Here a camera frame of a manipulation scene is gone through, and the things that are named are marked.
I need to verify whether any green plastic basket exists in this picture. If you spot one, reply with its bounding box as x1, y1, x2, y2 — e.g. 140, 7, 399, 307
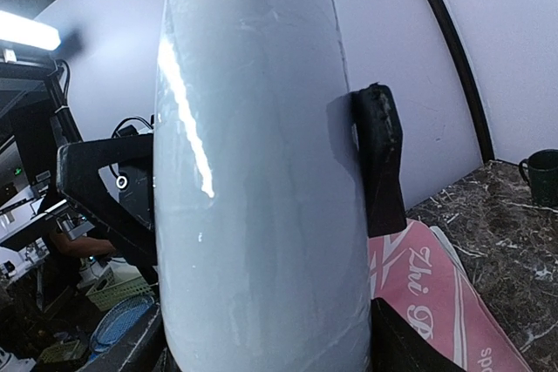
85, 272, 154, 312

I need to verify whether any white shuttlecock tube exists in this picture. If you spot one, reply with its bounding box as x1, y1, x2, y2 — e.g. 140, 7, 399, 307
153, 0, 371, 371

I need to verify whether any left black frame post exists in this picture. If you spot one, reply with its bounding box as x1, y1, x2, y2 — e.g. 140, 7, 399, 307
426, 0, 495, 163

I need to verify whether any pink racket bag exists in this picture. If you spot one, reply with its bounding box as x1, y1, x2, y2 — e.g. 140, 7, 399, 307
368, 220, 530, 371

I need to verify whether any dark green mug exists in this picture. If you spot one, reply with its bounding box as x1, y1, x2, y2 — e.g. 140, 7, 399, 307
518, 149, 557, 208

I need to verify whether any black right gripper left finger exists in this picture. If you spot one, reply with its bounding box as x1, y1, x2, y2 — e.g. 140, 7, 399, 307
56, 134, 158, 283

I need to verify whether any blue racket bag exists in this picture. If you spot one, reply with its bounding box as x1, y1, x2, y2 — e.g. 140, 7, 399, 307
90, 294, 155, 355

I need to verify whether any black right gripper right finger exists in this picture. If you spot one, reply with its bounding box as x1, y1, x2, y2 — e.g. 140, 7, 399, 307
350, 83, 406, 236

